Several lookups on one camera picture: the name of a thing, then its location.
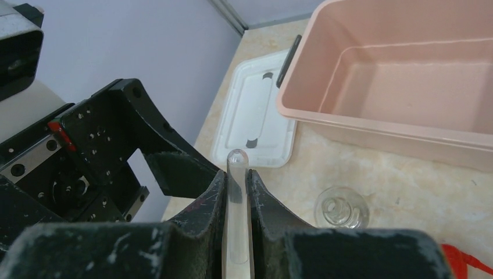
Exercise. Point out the white wash bottle red cap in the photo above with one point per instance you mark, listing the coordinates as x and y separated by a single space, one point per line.
459 262

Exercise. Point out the pink plastic bin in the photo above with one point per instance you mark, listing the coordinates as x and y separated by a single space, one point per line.
407 77

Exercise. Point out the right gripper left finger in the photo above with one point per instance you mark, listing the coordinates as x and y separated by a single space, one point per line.
186 246

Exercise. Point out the clear glass test tube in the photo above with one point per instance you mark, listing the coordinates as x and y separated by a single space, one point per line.
237 251

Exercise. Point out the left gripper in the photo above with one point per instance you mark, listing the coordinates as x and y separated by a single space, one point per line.
41 184

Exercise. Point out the glass flask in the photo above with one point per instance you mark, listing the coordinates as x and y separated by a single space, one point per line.
341 207

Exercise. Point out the white bin lid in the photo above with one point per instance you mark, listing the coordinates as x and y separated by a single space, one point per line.
250 120

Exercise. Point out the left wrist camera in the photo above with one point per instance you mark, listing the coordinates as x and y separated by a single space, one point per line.
21 43

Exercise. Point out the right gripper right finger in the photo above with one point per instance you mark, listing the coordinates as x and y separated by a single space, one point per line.
285 246

